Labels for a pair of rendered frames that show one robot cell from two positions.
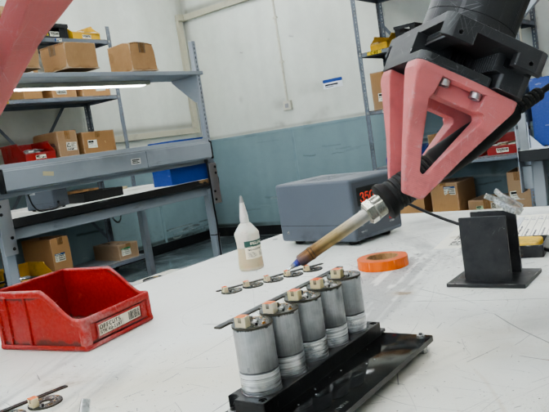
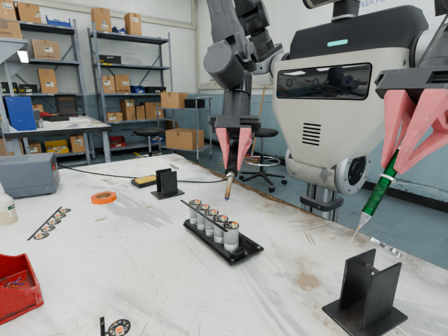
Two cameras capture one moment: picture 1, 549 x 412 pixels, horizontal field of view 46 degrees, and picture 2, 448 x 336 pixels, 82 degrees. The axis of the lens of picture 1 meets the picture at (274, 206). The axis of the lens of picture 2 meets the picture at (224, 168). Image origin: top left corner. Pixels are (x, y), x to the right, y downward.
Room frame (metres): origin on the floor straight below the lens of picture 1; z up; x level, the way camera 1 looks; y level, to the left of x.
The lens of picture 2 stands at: (0.28, 0.38, 1.01)
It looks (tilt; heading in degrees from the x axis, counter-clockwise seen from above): 16 degrees down; 287
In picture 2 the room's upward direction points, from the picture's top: straight up
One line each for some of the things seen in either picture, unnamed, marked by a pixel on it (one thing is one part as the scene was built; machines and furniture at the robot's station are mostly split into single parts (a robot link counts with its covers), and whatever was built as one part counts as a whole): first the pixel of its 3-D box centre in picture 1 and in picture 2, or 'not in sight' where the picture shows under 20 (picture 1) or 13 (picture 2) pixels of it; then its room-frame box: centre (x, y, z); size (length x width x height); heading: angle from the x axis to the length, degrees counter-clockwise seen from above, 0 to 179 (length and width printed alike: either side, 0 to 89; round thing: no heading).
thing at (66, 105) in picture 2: not in sight; (70, 105); (2.90, -2.04, 0.88); 0.30 x 0.23 x 0.25; 52
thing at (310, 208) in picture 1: (338, 208); (23, 175); (1.00, -0.10, 0.80); 0.15 x 0.12 x 0.10; 43
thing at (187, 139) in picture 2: not in sight; (184, 126); (2.06, -3.31, 0.51); 0.75 x 0.48 x 1.03; 171
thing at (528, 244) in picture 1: (511, 246); (147, 181); (0.72, -0.26, 0.76); 0.07 x 0.05 x 0.02; 60
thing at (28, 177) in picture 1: (120, 165); not in sight; (3.22, 0.72, 0.90); 1.30 x 0.06 x 0.12; 142
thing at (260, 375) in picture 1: (257, 361); (231, 238); (0.38, 0.02, 0.79); 0.02 x 0.02 x 0.05
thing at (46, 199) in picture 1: (46, 199); not in sight; (3.05, 1.05, 0.80); 0.15 x 0.12 x 0.10; 71
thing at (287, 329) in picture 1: (283, 346); (221, 231); (0.40, 0.01, 0.79); 0.02 x 0.02 x 0.05
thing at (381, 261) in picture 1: (382, 261); (104, 197); (0.76, -0.12, 0.76); 0.06 x 0.06 x 0.01
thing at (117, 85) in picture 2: not in sight; (135, 87); (3.12, -3.62, 1.11); 1.20 x 0.45 x 2.22; 52
